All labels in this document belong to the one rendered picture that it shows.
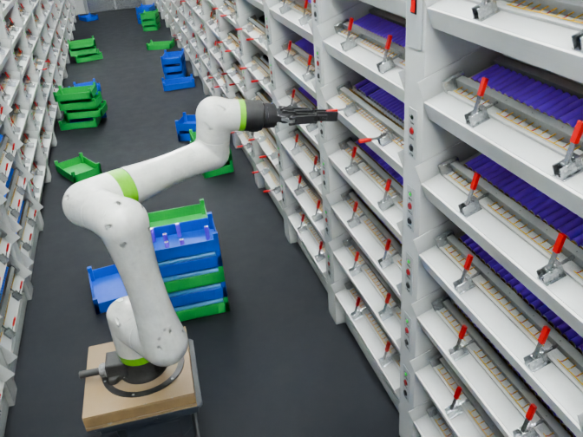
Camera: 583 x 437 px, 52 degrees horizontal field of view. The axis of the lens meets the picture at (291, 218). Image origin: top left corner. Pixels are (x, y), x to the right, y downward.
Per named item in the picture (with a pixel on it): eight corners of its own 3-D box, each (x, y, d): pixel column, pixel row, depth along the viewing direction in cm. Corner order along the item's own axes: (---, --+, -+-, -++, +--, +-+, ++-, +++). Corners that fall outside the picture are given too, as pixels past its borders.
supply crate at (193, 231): (147, 264, 242) (143, 247, 238) (145, 239, 259) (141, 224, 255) (219, 250, 247) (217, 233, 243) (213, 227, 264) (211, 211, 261)
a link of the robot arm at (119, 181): (84, 241, 151) (73, 198, 145) (60, 226, 159) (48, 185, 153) (144, 213, 162) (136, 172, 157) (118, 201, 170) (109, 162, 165)
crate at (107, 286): (90, 280, 293) (86, 266, 289) (131, 269, 299) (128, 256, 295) (96, 314, 268) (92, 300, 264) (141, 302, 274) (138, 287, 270)
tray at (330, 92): (408, 182, 153) (397, 152, 148) (330, 112, 205) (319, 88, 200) (476, 145, 154) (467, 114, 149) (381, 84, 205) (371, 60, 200)
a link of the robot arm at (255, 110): (247, 101, 171) (240, 93, 179) (245, 140, 176) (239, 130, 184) (267, 101, 173) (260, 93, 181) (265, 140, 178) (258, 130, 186)
